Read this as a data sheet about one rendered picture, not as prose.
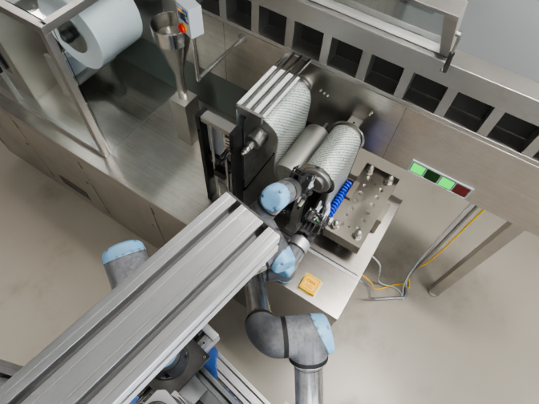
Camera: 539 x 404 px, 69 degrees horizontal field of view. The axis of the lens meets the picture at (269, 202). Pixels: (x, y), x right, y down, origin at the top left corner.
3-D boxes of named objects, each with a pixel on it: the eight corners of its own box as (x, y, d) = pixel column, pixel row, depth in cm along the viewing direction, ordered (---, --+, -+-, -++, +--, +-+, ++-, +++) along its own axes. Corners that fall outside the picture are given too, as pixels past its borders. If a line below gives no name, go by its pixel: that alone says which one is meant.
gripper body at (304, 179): (318, 174, 132) (307, 180, 121) (307, 195, 135) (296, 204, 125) (298, 163, 134) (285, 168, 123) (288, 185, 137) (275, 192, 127)
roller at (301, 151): (272, 178, 161) (274, 160, 151) (303, 138, 173) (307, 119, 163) (297, 191, 158) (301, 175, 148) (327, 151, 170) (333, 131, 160)
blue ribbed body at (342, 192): (322, 216, 165) (324, 212, 162) (346, 181, 175) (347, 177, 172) (330, 220, 164) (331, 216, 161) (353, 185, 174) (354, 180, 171)
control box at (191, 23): (175, 30, 129) (170, 2, 121) (192, 22, 132) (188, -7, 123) (187, 42, 127) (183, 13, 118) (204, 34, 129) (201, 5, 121)
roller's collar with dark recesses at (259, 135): (244, 145, 145) (244, 133, 140) (253, 135, 148) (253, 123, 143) (258, 153, 144) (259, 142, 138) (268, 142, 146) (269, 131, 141)
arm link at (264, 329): (245, 371, 110) (239, 281, 156) (284, 367, 111) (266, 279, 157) (243, 336, 106) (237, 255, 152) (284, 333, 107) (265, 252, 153)
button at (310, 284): (297, 288, 160) (298, 285, 158) (306, 274, 163) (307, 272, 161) (313, 296, 159) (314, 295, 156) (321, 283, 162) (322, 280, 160)
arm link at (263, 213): (248, 246, 116) (272, 224, 111) (232, 216, 121) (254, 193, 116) (264, 246, 122) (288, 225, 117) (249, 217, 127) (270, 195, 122)
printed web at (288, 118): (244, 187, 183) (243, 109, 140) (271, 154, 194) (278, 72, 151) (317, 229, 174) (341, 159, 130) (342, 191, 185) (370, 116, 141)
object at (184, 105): (170, 139, 196) (145, 40, 147) (188, 122, 203) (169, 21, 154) (192, 151, 193) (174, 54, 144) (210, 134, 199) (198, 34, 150)
